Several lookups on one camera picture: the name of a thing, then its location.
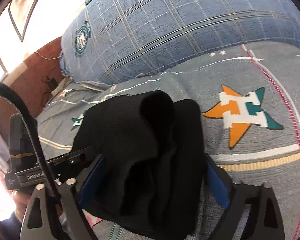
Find black pants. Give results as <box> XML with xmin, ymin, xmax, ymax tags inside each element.
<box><xmin>72</xmin><ymin>90</ymin><xmax>204</xmax><ymax>239</ymax></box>

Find dark blue sleeve forearm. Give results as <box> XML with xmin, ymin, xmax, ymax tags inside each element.
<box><xmin>0</xmin><ymin>212</ymin><xmax>21</xmax><ymax>240</ymax></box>

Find left hand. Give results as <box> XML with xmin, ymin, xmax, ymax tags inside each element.
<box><xmin>0</xmin><ymin>171</ymin><xmax>31</xmax><ymax>223</ymax></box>

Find brown wooden headboard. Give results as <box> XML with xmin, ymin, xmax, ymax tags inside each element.
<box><xmin>0</xmin><ymin>36</ymin><xmax>65</xmax><ymax>136</ymax></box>

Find grey patterned bed sheet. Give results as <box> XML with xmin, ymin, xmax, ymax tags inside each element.
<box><xmin>37</xmin><ymin>42</ymin><xmax>300</xmax><ymax>239</ymax></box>

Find blue plaid pillow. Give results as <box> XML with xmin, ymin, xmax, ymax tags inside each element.
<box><xmin>59</xmin><ymin>0</ymin><xmax>300</xmax><ymax>85</ymax></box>

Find black charger with wires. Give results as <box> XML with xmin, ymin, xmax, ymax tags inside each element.
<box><xmin>41</xmin><ymin>67</ymin><xmax>64</xmax><ymax>93</ymax></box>

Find black cable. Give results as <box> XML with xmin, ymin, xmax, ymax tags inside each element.
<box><xmin>0</xmin><ymin>78</ymin><xmax>63</xmax><ymax>205</ymax></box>

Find framed wall picture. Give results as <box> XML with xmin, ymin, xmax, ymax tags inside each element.
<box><xmin>8</xmin><ymin>0</ymin><xmax>38</xmax><ymax>42</ymax></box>

